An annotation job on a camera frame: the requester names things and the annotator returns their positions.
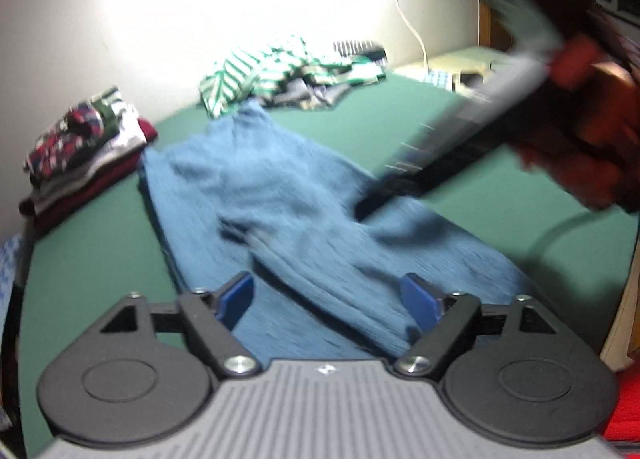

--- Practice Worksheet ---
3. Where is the green table cloth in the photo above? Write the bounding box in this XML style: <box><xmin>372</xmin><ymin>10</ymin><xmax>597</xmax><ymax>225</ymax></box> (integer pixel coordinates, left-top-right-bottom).
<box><xmin>17</xmin><ymin>64</ymin><xmax>640</xmax><ymax>459</ymax></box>

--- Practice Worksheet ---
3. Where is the wooden door frame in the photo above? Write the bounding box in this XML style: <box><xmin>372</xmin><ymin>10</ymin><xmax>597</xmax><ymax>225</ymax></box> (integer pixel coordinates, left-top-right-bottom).
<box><xmin>475</xmin><ymin>0</ymin><xmax>516</xmax><ymax>51</ymax></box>

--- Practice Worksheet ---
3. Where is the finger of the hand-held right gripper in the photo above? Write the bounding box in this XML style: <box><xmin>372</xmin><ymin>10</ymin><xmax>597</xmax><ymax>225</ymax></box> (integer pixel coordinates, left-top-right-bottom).
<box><xmin>352</xmin><ymin>46</ymin><xmax>556</xmax><ymax>223</ymax></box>

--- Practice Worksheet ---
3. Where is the blue knit sweater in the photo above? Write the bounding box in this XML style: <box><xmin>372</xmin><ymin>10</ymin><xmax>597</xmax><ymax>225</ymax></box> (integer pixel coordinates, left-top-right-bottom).
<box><xmin>137</xmin><ymin>102</ymin><xmax>542</xmax><ymax>363</ymax></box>

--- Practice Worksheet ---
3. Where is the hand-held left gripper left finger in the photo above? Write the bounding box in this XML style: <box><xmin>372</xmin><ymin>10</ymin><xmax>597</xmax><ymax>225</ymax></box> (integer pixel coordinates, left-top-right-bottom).
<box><xmin>98</xmin><ymin>271</ymin><xmax>261</xmax><ymax>380</ymax></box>

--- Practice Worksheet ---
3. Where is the maroon knit sweater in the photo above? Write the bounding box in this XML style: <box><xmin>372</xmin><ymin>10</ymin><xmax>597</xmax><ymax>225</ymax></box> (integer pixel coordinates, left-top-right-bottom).
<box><xmin>19</xmin><ymin>118</ymin><xmax>159</xmax><ymax>238</ymax></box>

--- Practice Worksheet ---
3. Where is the grey knit garment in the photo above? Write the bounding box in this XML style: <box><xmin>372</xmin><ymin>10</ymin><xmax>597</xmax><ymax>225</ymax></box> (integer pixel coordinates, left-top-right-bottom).
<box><xmin>260</xmin><ymin>79</ymin><xmax>351</xmax><ymax>110</ymax></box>

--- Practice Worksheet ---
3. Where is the red cloth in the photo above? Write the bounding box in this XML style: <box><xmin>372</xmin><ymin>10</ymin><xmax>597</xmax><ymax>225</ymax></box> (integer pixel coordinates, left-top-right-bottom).
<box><xmin>597</xmin><ymin>368</ymin><xmax>640</xmax><ymax>446</ymax></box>

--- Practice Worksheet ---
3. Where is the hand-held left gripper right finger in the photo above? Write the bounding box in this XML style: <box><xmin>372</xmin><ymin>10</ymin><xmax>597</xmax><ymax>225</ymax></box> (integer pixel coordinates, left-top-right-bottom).
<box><xmin>394</xmin><ymin>272</ymin><xmax>558</xmax><ymax>380</ymax></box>

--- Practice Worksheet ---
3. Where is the green white striped shirt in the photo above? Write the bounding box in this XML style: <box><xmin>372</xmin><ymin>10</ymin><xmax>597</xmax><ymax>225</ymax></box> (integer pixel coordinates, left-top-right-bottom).
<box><xmin>198</xmin><ymin>34</ymin><xmax>389</xmax><ymax>120</ymax></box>

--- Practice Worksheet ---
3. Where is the orange wooden board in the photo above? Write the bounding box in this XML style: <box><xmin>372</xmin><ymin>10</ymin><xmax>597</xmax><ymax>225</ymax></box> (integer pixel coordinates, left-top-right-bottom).
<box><xmin>599</xmin><ymin>259</ymin><xmax>640</xmax><ymax>373</ymax></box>

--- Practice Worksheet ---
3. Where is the person's right hand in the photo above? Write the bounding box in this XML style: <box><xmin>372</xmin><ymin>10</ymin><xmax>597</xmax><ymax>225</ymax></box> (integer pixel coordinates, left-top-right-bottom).
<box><xmin>514</xmin><ymin>34</ymin><xmax>640</xmax><ymax>213</ymax></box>

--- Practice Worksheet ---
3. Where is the red plaid flannel shirt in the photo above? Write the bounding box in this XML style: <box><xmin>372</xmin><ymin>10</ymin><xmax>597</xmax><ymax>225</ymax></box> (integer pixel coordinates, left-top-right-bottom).
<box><xmin>23</xmin><ymin>106</ymin><xmax>106</xmax><ymax>178</ymax></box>

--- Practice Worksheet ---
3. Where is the white folded shirt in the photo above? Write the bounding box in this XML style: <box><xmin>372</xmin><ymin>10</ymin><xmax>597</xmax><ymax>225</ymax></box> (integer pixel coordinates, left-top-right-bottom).
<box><xmin>30</xmin><ymin>99</ymin><xmax>146</xmax><ymax>205</ymax></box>

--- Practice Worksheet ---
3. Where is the dark striped garment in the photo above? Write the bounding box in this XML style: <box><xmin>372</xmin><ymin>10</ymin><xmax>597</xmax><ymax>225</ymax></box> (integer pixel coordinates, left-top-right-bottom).
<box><xmin>332</xmin><ymin>39</ymin><xmax>389</xmax><ymax>63</ymax></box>

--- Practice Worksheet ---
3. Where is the white power strip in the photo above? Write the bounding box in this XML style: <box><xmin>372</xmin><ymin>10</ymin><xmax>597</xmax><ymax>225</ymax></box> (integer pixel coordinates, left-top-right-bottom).
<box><xmin>425</xmin><ymin>68</ymin><xmax>464</xmax><ymax>90</ymax></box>

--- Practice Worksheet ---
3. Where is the white power cable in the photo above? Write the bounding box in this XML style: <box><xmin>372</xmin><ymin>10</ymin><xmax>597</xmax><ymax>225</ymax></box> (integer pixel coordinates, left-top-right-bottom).
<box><xmin>385</xmin><ymin>0</ymin><xmax>431</xmax><ymax>73</ymax></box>

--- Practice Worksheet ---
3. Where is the blue white patterned towel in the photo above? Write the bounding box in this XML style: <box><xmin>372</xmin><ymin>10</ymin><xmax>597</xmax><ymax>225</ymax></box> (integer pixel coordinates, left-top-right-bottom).
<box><xmin>0</xmin><ymin>234</ymin><xmax>26</xmax><ymax>301</ymax></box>

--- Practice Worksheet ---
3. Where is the dark green sweater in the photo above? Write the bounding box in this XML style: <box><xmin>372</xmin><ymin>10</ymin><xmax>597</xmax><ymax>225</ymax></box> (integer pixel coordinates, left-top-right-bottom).
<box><xmin>90</xmin><ymin>86</ymin><xmax>126</xmax><ymax>125</ymax></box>

